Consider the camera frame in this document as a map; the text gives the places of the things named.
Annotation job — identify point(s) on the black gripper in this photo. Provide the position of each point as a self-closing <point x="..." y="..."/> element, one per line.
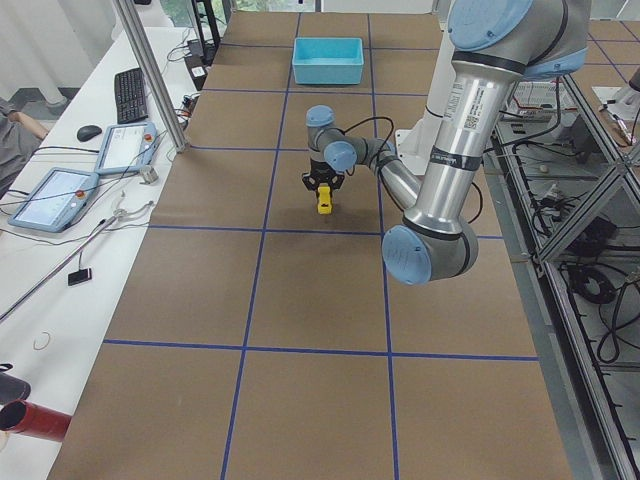
<point x="317" y="169"/>

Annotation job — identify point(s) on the yellow beetle toy car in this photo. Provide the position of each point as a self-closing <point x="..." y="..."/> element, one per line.
<point x="324" y="199"/>

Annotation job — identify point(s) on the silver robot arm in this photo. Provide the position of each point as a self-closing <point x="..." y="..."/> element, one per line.
<point x="497" y="44"/>

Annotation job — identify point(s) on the light blue plastic bin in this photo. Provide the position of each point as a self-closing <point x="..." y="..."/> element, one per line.
<point x="328" y="60"/>

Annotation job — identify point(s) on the far blue teach pendant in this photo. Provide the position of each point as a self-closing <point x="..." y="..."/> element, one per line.
<point x="126" y="148"/>

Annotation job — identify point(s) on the blue teach pendant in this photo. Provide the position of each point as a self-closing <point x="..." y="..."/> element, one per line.
<point x="126" y="148"/>
<point x="56" y="200"/>

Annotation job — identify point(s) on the black keyboard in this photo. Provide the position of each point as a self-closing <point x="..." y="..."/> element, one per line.
<point x="130" y="96"/>

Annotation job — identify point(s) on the black computer mouse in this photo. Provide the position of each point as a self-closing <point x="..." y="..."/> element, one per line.
<point x="88" y="132"/>

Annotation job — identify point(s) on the near blue teach pendant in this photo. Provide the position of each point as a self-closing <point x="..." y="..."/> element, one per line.
<point x="56" y="200"/>

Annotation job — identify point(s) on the red cylinder bottle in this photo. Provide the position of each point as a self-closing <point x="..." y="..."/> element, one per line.
<point x="26" y="418"/>

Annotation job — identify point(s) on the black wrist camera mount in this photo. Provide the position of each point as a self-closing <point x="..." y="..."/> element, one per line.
<point x="337" y="181"/>

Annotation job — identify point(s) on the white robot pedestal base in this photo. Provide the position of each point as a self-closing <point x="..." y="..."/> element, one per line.
<point x="414" y="146"/>

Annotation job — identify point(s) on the aluminium frame post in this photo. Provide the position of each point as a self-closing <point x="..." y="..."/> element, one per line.
<point x="145" y="57"/>

